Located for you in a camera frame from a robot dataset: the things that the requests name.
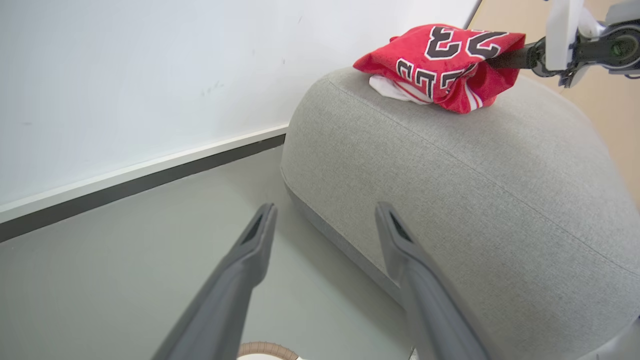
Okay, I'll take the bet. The white wall cable trunking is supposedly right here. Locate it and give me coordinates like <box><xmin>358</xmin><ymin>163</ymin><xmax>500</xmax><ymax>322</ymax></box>
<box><xmin>0</xmin><ymin>124</ymin><xmax>291</xmax><ymax>224</ymax></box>

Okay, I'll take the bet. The white garment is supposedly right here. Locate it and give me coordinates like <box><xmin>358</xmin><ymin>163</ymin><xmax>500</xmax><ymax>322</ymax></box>
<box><xmin>369</xmin><ymin>75</ymin><xmax>431</xmax><ymax>105</ymax></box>

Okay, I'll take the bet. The black skirting strip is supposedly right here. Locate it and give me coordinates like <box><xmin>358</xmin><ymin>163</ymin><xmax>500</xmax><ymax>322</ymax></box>
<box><xmin>0</xmin><ymin>134</ymin><xmax>287</xmax><ymax>244</ymax></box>

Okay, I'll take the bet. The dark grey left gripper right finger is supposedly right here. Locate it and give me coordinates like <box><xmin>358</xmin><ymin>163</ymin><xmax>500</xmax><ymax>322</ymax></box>
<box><xmin>374</xmin><ymin>201</ymin><xmax>492</xmax><ymax>360</ymax></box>

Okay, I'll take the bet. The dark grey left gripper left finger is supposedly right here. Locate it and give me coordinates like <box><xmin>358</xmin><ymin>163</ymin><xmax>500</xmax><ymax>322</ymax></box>
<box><xmin>151</xmin><ymin>202</ymin><xmax>279</xmax><ymax>360</ymax></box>

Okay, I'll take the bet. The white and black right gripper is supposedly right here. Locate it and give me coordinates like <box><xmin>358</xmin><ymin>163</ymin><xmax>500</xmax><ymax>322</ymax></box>
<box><xmin>486</xmin><ymin>0</ymin><xmax>640</xmax><ymax>89</ymax></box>

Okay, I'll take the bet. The red basketball jersey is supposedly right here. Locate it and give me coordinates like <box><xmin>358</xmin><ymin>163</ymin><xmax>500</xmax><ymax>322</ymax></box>
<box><xmin>353</xmin><ymin>23</ymin><xmax>527</xmax><ymax>115</ymax></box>

